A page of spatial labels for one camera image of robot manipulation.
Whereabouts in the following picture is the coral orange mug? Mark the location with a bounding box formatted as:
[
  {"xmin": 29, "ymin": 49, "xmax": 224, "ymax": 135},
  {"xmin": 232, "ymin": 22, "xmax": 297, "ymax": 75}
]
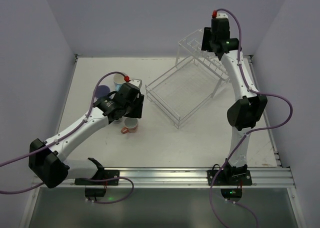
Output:
[{"xmin": 121, "ymin": 118, "xmax": 139, "ymax": 134}]

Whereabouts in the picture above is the pale grey footed cup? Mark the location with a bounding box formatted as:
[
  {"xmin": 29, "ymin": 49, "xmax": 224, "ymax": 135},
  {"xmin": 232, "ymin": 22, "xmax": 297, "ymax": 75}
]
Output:
[{"xmin": 112, "ymin": 118, "xmax": 123, "ymax": 124}]

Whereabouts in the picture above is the light blue mug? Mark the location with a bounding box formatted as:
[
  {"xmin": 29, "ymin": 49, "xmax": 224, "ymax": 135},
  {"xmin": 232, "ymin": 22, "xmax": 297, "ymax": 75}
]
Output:
[{"xmin": 113, "ymin": 74, "xmax": 126, "ymax": 91}]

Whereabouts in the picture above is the lavender tall cup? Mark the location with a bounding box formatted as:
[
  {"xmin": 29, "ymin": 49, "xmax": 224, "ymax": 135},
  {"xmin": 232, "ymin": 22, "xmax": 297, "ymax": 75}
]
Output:
[{"xmin": 95, "ymin": 85, "xmax": 110, "ymax": 98}]

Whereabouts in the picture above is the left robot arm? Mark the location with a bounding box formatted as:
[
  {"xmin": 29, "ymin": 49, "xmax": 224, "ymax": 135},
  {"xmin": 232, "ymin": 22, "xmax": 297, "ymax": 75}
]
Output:
[{"xmin": 28, "ymin": 79, "xmax": 144, "ymax": 188}]

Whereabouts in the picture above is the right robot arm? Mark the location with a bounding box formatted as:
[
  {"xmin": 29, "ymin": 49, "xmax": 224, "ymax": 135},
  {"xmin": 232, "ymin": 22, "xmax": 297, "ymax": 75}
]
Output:
[{"xmin": 201, "ymin": 14, "xmax": 268, "ymax": 186}]

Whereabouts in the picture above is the clear acrylic dish rack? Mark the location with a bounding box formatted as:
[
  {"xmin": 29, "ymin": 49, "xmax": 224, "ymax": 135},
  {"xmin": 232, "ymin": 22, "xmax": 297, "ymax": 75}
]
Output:
[{"xmin": 145, "ymin": 29, "xmax": 230, "ymax": 129}]

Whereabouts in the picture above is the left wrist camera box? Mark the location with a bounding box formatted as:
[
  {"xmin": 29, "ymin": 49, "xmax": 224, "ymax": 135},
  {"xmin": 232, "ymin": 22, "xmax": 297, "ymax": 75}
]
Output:
[{"xmin": 124, "ymin": 75, "xmax": 143, "ymax": 89}]

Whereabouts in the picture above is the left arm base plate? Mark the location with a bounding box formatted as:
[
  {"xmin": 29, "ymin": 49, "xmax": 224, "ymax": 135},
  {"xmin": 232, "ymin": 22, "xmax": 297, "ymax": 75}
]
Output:
[{"xmin": 74, "ymin": 158, "xmax": 120, "ymax": 186}]

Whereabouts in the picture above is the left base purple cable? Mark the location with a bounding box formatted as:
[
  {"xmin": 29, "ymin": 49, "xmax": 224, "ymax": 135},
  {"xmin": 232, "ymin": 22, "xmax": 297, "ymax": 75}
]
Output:
[{"xmin": 84, "ymin": 177, "xmax": 136, "ymax": 205}]

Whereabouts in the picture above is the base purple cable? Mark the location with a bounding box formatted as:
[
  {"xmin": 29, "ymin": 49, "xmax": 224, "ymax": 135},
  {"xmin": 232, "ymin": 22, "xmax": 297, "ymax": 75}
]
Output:
[
  {"xmin": 209, "ymin": 183, "xmax": 259, "ymax": 228},
  {"xmin": 84, "ymin": 177, "xmax": 136, "ymax": 205}
]

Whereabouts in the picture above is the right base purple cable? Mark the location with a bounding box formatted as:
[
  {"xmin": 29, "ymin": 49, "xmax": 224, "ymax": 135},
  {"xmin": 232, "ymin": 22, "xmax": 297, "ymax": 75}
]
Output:
[{"xmin": 209, "ymin": 183, "xmax": 259, "ymax": 228}]

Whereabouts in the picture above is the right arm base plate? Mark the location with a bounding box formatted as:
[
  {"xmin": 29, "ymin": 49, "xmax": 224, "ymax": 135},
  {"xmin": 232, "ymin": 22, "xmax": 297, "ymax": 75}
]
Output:
[{"xmin": 213, "ymin": 164, "xmax": 253, "ymax": 186}]

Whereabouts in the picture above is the aluminium mounting rail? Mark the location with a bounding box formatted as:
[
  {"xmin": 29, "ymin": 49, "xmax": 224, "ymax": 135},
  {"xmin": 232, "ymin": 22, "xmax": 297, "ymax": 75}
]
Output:
[{"xmin": 32, "ymin": 166, "xmax": 296, "ymax": 189}]

